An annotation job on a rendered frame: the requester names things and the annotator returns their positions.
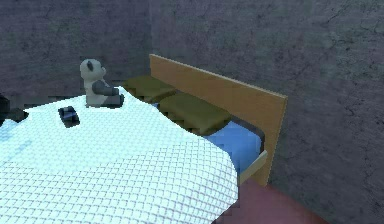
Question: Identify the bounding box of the olive green pillow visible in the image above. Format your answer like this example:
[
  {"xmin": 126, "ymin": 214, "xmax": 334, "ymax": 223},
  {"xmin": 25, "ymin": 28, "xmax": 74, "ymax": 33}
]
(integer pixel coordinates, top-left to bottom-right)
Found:
[
  {"xmin": 121, "ymin": 75, "xmax": 177, "ymax": 104},
  {"xmin": 157, "ymin": 92, "xmax": 232, "ymax": 137}
]

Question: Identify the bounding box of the small dark blue phone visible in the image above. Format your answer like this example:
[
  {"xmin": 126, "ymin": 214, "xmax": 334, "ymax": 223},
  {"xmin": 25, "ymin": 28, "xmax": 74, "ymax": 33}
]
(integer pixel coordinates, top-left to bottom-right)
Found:
[{"xmin": 57, "ymin": 105, "xmax": 81, "ymax": 129}]

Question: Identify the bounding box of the wooden bed with white quilt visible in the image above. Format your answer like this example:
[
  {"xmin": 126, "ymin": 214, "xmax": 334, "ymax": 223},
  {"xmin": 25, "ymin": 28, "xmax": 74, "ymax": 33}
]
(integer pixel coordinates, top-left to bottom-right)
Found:
[{"xmin": 0, "ymin": 53, "xmax": 289, "ymax": 224}]

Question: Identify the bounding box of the white and grey panda toy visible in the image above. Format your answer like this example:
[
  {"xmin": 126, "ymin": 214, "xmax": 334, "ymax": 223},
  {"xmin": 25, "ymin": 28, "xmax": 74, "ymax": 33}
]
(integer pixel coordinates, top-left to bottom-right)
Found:
[{"xmin": 79, "ymin": 58, "xmax": 126, "ymax": 109}]

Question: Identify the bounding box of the dark object beside bed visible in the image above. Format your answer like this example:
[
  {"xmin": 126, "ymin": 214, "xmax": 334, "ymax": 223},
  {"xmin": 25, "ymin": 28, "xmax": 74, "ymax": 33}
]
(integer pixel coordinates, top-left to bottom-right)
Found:
[{"xmin": 0, "ymin": 93, "xmax": 30, "ymax": 128}]

